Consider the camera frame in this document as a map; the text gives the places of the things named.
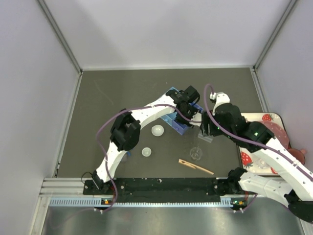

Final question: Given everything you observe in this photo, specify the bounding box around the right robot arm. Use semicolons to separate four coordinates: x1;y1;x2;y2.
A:
201;102;313;223

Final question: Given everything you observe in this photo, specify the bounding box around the blue plastic bin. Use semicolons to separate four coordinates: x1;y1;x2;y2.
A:
161;87;203;135

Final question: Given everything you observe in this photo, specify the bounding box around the red funnel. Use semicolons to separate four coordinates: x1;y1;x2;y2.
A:
288;148;307;165

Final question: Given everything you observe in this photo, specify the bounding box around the glass beaker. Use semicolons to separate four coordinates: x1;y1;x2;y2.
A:
190;147;203;161

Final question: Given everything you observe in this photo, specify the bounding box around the clear test tube rack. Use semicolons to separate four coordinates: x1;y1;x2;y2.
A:
198;132;213;143

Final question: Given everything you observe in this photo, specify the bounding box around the large white evaporating dish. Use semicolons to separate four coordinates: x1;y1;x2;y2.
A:
151;125;164;137

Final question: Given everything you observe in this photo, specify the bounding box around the wooden test tube clamp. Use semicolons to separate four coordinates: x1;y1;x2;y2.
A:
178;159;214;175

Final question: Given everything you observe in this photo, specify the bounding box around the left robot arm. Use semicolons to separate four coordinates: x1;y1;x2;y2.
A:
92;86;201;194

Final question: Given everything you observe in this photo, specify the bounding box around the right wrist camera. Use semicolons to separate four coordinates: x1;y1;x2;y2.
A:
209;92;230;116

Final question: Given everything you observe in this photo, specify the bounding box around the pink plate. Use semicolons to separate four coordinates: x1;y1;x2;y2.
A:
262;121;290;149

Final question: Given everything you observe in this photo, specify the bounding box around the small white crucible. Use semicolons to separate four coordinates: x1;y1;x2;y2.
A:
141;147;152;157

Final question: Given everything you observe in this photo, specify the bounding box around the grey cable duct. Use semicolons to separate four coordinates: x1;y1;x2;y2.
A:
49;197;246;209

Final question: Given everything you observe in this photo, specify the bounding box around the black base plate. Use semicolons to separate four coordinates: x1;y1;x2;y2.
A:
83;178;234;202

